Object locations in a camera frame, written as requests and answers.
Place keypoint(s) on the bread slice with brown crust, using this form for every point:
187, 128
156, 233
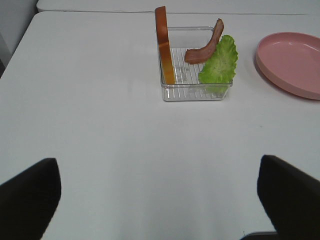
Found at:
164, 45

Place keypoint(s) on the pink round plate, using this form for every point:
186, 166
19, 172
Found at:
291, 61

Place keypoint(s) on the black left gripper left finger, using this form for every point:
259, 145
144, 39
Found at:
29, 200

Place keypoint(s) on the green lettuce leaf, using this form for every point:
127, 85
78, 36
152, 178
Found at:
220, 68

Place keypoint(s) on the clear plastic left container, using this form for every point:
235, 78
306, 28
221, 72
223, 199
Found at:
187, 86

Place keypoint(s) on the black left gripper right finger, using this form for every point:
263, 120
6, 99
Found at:
290, 198

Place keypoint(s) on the brown bacon strip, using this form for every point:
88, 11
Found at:
201, 55

